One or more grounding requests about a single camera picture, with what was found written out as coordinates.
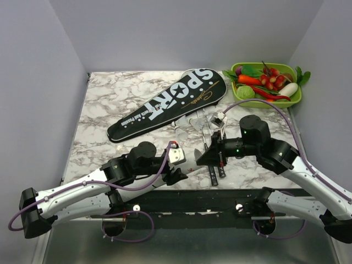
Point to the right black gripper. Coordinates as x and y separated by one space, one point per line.
210 157

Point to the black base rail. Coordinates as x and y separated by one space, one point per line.
193 209

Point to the purple toy onion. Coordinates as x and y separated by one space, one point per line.
238 70

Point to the white shuttlecock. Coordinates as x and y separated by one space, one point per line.
180 133
196 123

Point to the red toy chili pepper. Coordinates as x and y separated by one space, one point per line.
268 95

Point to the red toy cherry bunch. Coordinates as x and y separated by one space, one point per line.
271 78

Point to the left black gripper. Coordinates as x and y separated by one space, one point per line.
176 177

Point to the green toy cabbage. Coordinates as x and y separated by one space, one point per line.
245 92

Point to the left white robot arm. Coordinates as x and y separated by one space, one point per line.
119 180

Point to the orange toy carrot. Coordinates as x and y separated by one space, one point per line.
247 80

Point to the right badminton racket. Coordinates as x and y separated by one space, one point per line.
221 171

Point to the white shuttlecock tube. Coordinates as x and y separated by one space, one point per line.
187 167

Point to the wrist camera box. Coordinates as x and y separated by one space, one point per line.
219 119
176 156

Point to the green toy leaf outside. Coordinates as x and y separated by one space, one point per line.
302 78

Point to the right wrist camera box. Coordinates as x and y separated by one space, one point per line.
219 119

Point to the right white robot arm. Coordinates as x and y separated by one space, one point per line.
331 206

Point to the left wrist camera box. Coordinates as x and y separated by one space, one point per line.
176 156

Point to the black sport racket bag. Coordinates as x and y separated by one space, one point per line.
197 89

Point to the white toy radish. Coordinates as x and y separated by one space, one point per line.
289 89

